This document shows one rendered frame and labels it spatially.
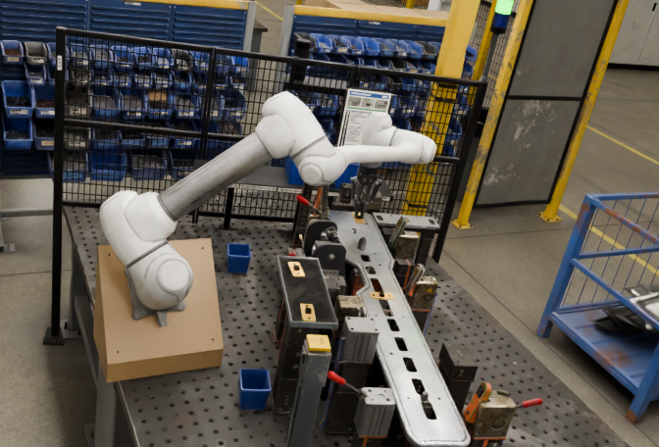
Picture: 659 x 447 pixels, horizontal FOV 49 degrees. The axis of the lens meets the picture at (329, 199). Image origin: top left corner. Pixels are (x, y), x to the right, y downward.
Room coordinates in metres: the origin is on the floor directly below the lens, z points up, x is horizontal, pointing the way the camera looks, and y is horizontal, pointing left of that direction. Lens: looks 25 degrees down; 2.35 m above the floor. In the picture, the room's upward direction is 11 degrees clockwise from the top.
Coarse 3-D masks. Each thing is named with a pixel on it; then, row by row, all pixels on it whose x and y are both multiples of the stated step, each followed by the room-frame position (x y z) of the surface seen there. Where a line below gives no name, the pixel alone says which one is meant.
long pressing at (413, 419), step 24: (336, 216) 2.79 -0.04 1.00; (360, 264) 2.42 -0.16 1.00; (384, 264) 2.45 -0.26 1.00; (384, 288) 2.27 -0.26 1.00; (408, 312) 2.15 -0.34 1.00; (384, 336) 1.97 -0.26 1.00; (408, 336) 2.00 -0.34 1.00; (384, 360) 1.84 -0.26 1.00; (432, 360) 1.90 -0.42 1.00; (408, 384) 1.75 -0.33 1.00; (432, 384) 1.77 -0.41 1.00; (408, 408) 1.65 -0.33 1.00; (432, 408) 1.67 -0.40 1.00; (456, 408) 1.69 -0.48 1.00; (408, 432) 1.54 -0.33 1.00; (432, 432) 1.57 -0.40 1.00; (456, 432) 1.58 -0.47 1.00
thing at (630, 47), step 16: (640, 0) 12.66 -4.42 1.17; (656, 0) 12.85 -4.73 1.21; (624, 16) 12.53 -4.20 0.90; (640, 16) 12.73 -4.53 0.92; (656, 16) 12.91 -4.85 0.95; (624, 32) 12.60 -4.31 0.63; (640, 32) 12.80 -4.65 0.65; (656, 32) 12.99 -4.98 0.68; (624, 48) 12.66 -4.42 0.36; (640, 48) 12.86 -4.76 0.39; (656, 48) 13.06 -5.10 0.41; (608, 64) 12.59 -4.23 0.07; (624, 64) 12.77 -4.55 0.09; (640, 64) 12.95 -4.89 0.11; (656, 64) 13.13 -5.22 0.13
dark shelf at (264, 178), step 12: (264, 168) 3.08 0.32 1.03; (276, 168) 3.11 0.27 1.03; (240, 180) 2.89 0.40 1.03; (252, 180) 2.91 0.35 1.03; (264, 180) 2.94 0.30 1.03; (276, 180) 2.96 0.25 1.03; (384, 180) 3.21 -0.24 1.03; (288, 192) 2.92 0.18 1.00; (300, 192) 2.93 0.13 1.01; (312, 192) 2.95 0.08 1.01; (336, 192) 2.97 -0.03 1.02; (384, 192) 3.07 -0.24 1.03
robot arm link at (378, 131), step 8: (376, 112) 2.67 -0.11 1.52; (368, 120) 2.65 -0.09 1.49; (376, 120) 2.63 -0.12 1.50; (384, 120) 2.63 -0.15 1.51; (368, 128) 2.63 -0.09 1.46; (376, 128) 2.62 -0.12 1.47; (384, 128) 2.62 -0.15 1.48; (392, 128) 2.64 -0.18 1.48; (368, 136) 2.62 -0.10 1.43; (376, 136) 2.61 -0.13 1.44; (384, 136) 2.61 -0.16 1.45; (392, 136) 2.61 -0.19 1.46; (368, 144) 2.62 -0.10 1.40; (376, 144) 2.61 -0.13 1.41; (384, 144) 2.60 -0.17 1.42
